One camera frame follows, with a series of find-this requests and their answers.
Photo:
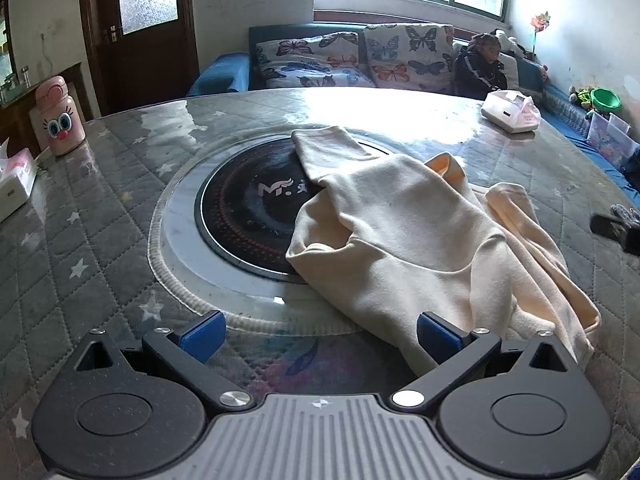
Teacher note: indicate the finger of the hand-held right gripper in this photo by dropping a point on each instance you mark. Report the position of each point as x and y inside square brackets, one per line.
[615, 230]

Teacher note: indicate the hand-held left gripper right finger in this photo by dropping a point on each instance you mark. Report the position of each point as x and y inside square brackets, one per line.
[439, 336]

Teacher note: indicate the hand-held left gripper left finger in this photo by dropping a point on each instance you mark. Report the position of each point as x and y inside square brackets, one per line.
[202, 336]

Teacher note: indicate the cream sweatshirt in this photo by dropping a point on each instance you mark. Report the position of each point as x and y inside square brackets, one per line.
[400, 240]

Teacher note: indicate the grey knitted cloth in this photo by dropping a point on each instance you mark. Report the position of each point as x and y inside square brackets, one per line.
[627, 211]

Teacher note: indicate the clear plastic storage box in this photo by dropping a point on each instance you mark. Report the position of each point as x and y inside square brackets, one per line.
[610, 140]

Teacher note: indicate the black round induction cooktop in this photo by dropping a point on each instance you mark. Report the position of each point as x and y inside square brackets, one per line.
[240, 220]

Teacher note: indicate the green plastic bowl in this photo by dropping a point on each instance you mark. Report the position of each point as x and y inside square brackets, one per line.
[605, 100]

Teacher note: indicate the green plush toy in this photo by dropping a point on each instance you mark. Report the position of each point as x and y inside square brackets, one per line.
[582, 96]

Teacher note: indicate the white plastic tissue pack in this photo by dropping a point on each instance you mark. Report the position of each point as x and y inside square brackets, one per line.
[510, 110]

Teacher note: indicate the white plush toy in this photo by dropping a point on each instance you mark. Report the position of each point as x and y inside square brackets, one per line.
[507, 42]

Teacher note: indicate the colourful pinwheel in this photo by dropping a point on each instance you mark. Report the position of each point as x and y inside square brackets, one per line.
[540, 22]

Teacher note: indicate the white tissue box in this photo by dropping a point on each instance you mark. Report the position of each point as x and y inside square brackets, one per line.
[15, 180]

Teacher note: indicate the pink cartoon face bottle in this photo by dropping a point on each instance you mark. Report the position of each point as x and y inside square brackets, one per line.
[59, 120]

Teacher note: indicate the blue sofa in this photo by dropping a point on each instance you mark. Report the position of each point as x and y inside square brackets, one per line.
[220, 72]

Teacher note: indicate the butterfly print cushion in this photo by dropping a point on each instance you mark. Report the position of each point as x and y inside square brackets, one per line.
[310, 62]
[405, 55]

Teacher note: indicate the dark wooden door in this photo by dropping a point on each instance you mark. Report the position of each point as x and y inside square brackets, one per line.
[150, 60]

